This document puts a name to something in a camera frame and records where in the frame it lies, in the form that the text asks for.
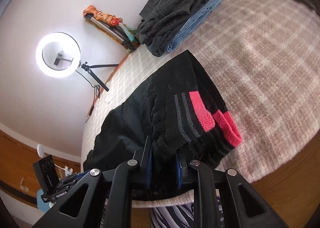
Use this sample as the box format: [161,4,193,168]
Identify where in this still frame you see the black pants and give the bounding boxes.
[83,49,243,172]

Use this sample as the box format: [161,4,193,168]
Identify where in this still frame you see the orange mattress sheet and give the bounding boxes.
[105,54,130,84]

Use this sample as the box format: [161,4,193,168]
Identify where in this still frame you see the rolled colourful mat bundle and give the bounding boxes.
[82,5,140,52]

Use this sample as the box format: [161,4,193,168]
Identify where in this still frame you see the checkered beige bed blanket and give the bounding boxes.
[81,0,319,182]

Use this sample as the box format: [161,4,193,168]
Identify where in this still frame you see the blue folded jeans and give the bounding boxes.
[167,0,222,52]

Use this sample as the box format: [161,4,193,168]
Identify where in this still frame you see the stack of dark folded clothes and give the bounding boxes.
[137,0,209,57]

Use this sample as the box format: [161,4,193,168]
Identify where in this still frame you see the black ring light cable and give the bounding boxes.
[76,68,102,124]

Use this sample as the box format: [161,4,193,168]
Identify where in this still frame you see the white ring light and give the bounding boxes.
[35,32,81,78]

